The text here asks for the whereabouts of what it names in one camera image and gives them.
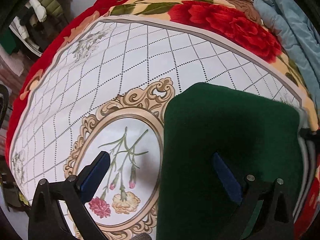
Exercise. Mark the green white varsity jacket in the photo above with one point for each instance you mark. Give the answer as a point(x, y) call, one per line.
point(251, 134)

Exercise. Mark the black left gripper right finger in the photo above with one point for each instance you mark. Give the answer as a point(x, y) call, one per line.
point(264, 209)

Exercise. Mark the red floral fleece blanket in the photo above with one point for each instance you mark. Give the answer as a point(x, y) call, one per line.
point(237, 21)

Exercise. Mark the white quilted floral mat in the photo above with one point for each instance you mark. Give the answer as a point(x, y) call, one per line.
point(108, 91)

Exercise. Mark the light blue garment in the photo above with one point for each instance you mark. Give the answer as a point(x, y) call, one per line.
point(298, 37)

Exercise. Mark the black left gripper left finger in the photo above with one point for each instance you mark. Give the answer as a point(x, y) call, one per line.
point(46, 219)

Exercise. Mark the clothes rack with garments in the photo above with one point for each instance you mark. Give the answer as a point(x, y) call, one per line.
point(32, 17)

